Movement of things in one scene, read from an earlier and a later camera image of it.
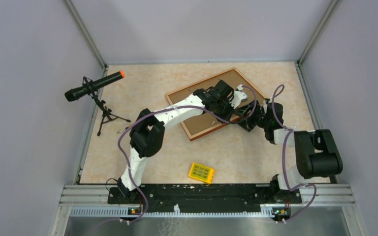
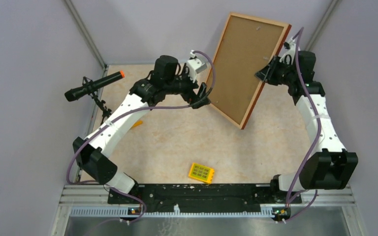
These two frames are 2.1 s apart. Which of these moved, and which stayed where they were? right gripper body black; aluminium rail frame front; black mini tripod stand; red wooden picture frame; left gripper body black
Moved: red wooden picture frame; right gripper body black; left gripper body black
Stayed: black mini tripod stand; aluminium rail frame front
